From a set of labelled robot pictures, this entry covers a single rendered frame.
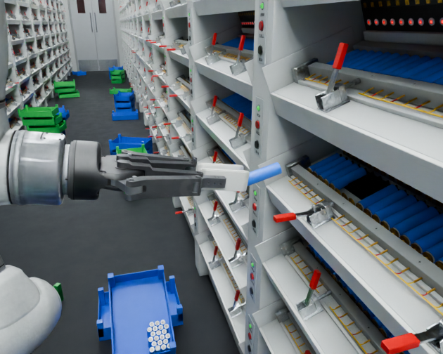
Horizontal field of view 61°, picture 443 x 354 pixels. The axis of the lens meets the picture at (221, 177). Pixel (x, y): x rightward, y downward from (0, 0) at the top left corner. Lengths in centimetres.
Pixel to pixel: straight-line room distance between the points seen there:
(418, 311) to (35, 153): 47
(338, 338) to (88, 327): 107
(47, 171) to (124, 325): 105
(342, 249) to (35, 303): 71
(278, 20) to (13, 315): 82
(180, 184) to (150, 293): 105
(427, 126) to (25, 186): 45
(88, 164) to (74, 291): 133
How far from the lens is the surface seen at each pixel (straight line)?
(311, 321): 74
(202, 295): 164
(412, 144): 44
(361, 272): 55
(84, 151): 48
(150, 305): 148
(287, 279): 82
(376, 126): 49
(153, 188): 46
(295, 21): 74
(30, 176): 47
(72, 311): 167
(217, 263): 149
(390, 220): 59
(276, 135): 76
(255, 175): 55
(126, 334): 145
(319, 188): 68
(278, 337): 96
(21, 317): 100
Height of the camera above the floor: 104
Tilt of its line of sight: 22 degrees down
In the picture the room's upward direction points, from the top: straight up
